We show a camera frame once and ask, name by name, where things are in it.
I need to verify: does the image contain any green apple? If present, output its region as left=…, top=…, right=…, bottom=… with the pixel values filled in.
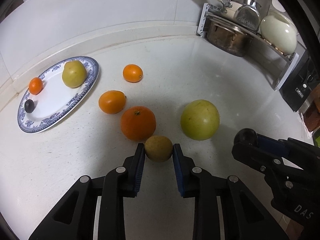
left=180, top=100, right=220, bottom=141

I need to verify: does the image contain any brown longan fruit back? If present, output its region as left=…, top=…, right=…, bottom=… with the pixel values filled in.
left=144, top=135, right=173, bottom=163

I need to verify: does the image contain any large orange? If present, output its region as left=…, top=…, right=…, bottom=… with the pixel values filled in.
left=120, top=106, right=156, bottom=142

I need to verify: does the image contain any dark plum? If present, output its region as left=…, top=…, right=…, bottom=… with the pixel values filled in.
left=234, top=128, right=258, bottom=145
left=24, top=99, right=35, bottom=113

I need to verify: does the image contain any medium orange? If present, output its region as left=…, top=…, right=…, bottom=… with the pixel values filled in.
left=28, top=77, right=43, bottom=95

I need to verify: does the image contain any large yellow pear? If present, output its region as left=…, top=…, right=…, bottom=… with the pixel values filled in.
left=62, top=60, right=87, bottom=88

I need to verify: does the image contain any black appliance box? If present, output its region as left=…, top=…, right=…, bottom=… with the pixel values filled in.
left=280, top=50, right=319, bottom=112

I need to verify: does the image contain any white dish rack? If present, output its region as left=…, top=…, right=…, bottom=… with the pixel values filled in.
left=197, top=3, right=300, bottom=90

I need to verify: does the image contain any white ceramic pot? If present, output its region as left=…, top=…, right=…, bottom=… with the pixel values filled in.
left=260, top=10, right=298, bottom=55

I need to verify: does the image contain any blue white oval plate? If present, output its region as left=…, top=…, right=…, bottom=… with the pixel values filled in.
left=17, top=56, right=99, bottom=133

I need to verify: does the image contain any small tangerine near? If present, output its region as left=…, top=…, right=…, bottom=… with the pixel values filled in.
left=98, top=90, right=126, bottom=114

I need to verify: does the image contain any small tangerine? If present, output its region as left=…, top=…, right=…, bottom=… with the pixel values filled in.
left=98, top=90, right=126, bottom=114
left=123, top=64, right=143, bottom=83

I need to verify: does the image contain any steel pot on rack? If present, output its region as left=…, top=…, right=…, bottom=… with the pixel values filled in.
left=206, top=18, right=253, bottom=57

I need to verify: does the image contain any steel spatula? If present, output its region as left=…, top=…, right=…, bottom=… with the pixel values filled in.
left=234, top=0, right=260, bottom=31

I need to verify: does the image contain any white rice paddle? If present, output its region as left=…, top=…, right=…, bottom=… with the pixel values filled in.
left=272, top=0, right=286, bottom=12

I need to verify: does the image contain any small tangerine far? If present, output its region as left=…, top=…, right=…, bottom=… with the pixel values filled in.
left=123, top=64, right=143, bottom=83

